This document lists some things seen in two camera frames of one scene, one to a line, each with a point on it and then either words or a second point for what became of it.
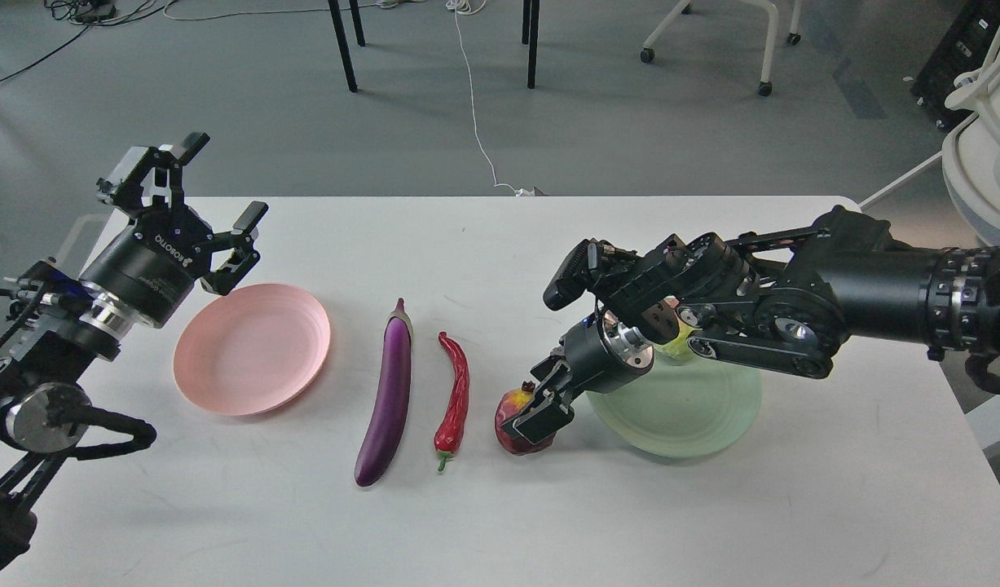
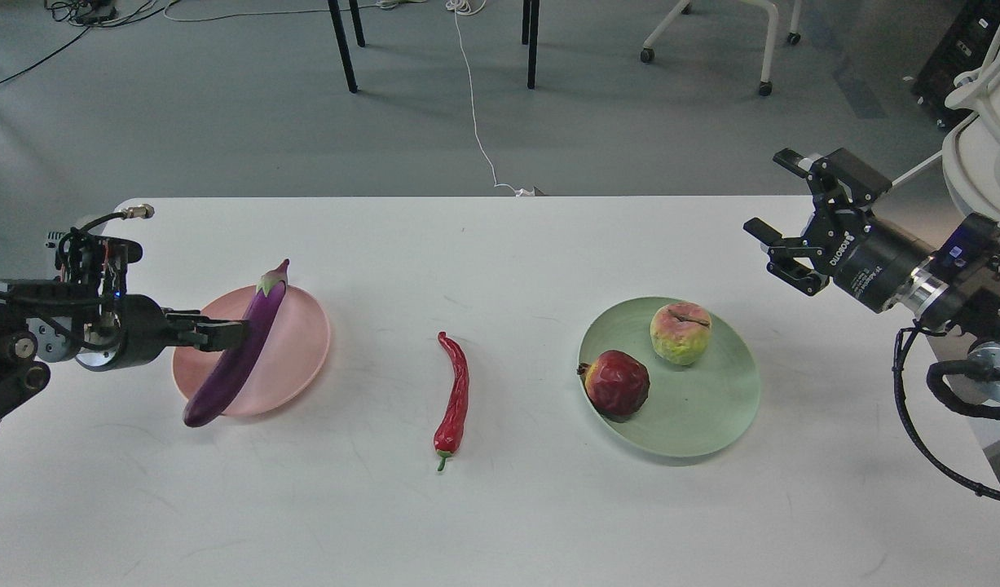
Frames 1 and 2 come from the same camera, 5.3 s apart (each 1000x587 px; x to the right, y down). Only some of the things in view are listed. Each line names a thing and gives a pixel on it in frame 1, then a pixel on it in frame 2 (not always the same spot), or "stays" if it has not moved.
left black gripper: x=148 y=271 → x=131 y=330
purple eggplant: x=385 y=436 → x=234 y=367
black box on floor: x=964 y=46 stays
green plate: x=680 y=407 stays
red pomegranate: x=510 y=404 → x=616 y=384
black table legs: x=346 y=56 stays
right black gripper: x=596 y=355 → x=864 y=258
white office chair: x=982 y=154 stays
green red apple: x=679 y=348 stays
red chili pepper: x=449 y=430 stays
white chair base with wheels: x=647 y=54 stays
